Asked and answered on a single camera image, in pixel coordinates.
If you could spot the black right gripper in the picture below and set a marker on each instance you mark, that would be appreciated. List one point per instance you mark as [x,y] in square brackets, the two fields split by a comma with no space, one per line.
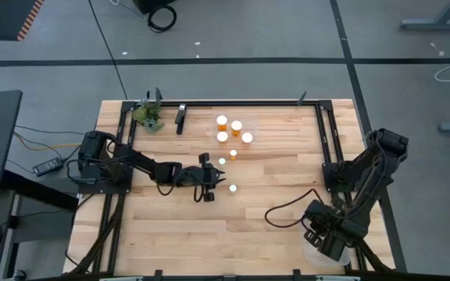
[334,242]

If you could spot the striped floor mat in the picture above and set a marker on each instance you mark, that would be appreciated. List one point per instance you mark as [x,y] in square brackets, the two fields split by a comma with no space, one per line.
[2,19]

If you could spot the small orange pill bottle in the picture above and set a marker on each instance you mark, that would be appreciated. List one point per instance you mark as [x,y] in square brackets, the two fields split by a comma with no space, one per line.
[233,154]

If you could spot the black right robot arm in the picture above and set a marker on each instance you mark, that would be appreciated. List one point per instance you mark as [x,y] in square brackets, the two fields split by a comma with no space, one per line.
[365,171]

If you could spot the large orange pill bottle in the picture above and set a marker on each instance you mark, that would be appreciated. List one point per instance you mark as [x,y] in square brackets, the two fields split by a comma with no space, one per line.
[247,137]
[222,137]
[236,126]
[221,121]

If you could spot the green artificial plant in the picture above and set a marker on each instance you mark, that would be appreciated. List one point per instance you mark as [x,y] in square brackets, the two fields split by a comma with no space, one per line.
[148,117]

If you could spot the black rectangular bar tool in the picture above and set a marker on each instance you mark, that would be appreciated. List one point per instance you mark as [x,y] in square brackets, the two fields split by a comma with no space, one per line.
[180,117]

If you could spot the black power adapter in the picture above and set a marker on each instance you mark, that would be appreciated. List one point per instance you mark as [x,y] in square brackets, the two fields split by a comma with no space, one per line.
[48,166]

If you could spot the black box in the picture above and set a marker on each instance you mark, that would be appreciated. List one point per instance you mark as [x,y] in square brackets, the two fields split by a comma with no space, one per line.
[151,6]

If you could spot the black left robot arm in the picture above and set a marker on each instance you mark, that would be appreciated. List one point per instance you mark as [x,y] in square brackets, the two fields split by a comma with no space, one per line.
[139,163]

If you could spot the small pale yellow pill bottle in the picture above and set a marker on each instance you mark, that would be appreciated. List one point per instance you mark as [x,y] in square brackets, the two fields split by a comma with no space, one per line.
[233,189]
[222,161]

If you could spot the black table frame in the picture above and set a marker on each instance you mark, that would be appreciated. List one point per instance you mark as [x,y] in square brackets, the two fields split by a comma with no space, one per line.
[248,104]

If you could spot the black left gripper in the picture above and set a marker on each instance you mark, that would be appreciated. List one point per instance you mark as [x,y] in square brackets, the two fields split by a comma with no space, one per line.
[201,175]

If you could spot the gray table leg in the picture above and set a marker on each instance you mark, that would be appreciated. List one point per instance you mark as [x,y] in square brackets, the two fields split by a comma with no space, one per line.
[424,24]

